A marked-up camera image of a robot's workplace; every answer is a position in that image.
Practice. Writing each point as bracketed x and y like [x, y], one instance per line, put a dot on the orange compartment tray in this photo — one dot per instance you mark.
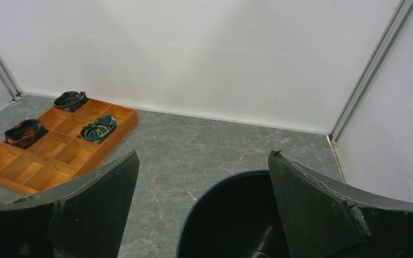
[61, 154]

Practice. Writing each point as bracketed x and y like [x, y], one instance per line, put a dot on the rolled tie blue yellow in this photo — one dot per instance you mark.
[98, 130]

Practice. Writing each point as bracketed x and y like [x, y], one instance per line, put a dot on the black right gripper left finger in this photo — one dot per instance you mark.
[83, 217]

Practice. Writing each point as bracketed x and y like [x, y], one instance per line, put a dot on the aluminium frame post right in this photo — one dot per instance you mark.
[382, 48]

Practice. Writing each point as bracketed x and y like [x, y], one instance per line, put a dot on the rolled tie red black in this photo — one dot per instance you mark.
[26, 133]

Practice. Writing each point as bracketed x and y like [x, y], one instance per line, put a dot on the dark blue trash bin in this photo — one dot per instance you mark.
[237, 217]

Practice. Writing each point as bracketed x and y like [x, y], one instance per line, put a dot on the rolled tie dark far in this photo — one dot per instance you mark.
[70, 101]

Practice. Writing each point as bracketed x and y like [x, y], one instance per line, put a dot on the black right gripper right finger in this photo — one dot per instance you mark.
[323, 217]

